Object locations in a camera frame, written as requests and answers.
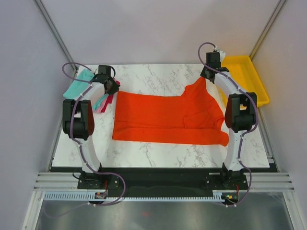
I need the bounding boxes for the crimson folded t-shirt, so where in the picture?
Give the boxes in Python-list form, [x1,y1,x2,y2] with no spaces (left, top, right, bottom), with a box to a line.
[101,80,120,113]

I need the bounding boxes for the right aluminium frame post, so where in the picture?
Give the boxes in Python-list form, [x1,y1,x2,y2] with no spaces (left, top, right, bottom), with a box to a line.
[249,0,288,60]

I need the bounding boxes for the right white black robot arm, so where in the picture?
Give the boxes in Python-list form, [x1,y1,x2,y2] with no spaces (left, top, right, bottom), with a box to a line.
[201,49,259,189]

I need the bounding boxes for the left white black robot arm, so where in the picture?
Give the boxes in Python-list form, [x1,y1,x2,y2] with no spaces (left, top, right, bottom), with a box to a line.
[62,65,125,189]

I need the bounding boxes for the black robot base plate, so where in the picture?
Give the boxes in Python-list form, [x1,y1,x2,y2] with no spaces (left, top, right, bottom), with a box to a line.
[77,167,250,198]

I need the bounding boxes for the yellow plastic tray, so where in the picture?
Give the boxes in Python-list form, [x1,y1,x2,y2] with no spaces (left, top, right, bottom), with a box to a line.
[222,56,270,107]

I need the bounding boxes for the aluminium extrusion rail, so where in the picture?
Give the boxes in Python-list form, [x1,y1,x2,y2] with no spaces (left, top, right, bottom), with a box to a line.
[34,172,294,192]

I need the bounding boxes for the pink folded t-shirt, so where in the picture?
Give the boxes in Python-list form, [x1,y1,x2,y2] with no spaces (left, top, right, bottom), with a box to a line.
[93,94,109,113]

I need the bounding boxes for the teal folded t-shirt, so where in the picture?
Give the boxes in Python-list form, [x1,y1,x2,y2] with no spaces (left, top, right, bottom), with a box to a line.
[63,69,105,106]

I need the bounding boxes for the white slotted cable duct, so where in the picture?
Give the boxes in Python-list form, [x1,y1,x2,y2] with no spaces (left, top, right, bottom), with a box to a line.
[44,191,226,202]

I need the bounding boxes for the orange t-shirt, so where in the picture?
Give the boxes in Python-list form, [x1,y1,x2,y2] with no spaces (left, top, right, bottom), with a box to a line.
[112,77,229,146]

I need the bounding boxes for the aluminium frame post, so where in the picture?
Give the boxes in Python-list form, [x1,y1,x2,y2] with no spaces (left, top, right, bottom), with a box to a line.
[249,0,288,60]
[33,0,74,62]

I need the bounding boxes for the left aluminium frame post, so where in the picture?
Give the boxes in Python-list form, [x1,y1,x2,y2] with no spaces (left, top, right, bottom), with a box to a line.
[33,0,74,62]

